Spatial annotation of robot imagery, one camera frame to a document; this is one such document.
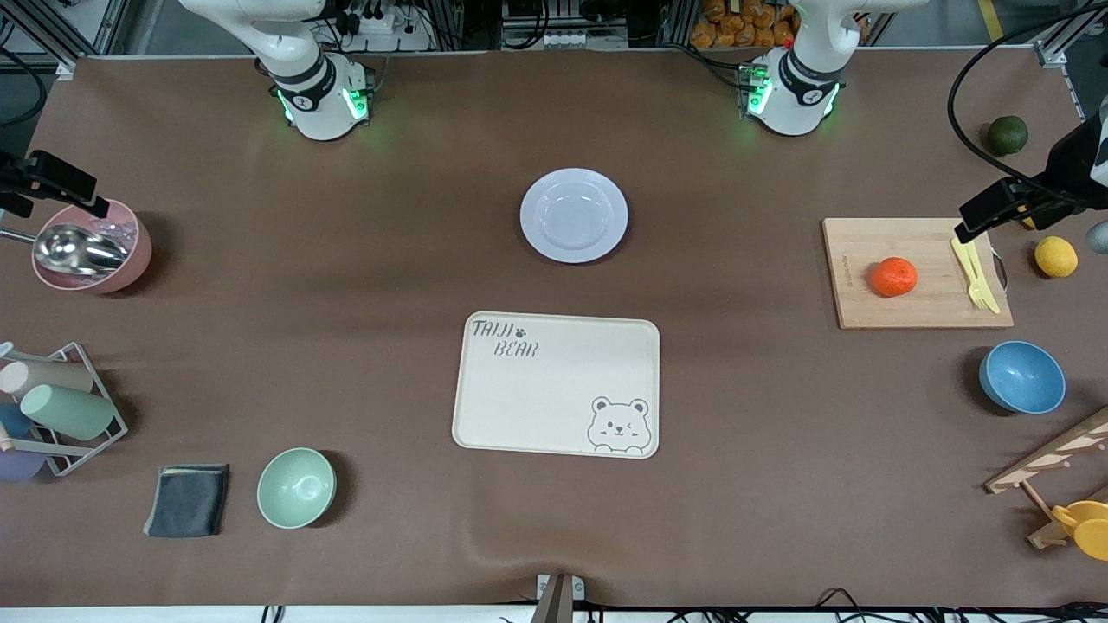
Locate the light green cup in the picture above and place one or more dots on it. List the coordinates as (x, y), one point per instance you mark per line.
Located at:
(69, 411)

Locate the blue cup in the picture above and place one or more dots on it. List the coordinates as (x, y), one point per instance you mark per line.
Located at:
(13, 420)

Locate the bag of orange fruits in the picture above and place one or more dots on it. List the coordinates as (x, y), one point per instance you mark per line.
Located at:
(744, 26)

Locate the pink bowl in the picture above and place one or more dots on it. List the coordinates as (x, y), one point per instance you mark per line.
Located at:
(134, 260)

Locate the dark green round fruit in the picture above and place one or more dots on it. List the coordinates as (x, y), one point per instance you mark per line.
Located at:
(1008, 136)

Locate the yellow plastic fork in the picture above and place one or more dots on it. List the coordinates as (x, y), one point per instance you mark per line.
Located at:
(978, 281)

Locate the dark grey folded cloth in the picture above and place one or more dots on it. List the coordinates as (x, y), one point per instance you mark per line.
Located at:
(187, 500)

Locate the cream tray with bear print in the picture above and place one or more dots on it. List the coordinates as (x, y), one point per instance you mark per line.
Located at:
(554, 389)

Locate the beige cup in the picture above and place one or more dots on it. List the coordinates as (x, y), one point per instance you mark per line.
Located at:
(52, 376)

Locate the white power strip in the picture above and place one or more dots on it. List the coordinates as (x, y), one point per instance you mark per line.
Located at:
(385, 30)

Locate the orange fruit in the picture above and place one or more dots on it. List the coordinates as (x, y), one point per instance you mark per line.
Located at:
(894, 277)

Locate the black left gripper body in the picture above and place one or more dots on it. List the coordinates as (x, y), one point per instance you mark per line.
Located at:
(1070, 162)

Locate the blue bowl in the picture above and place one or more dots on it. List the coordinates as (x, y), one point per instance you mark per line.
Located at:
(1023, 378)

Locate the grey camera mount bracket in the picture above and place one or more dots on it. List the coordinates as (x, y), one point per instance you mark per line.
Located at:
(558, 597)

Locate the purple cup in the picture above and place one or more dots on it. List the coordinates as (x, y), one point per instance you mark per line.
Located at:
(17, 465)

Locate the metal scoop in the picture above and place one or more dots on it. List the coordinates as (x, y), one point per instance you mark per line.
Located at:
(78, 249)

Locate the yellow mug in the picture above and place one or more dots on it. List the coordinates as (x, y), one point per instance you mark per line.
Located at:
(1089, 528)

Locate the aluminium frame post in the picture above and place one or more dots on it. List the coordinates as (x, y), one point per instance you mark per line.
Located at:
(1060, 52)
(74, 39)

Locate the wooden mug rack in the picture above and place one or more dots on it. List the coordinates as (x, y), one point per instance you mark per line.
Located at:
(1039, 463)

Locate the bamboo cutting board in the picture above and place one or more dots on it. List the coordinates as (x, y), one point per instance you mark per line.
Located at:
(883, 242)

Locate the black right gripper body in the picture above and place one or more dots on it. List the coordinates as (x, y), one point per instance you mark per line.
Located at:
(10, 179)

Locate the light green bowl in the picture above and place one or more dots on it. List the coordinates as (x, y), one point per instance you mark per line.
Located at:
(296, 487)

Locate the yellow lemon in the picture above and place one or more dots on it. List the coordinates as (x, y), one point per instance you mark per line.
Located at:
(1056, 257)

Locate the white round plate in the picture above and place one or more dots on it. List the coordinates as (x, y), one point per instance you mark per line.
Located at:
(573, 216)

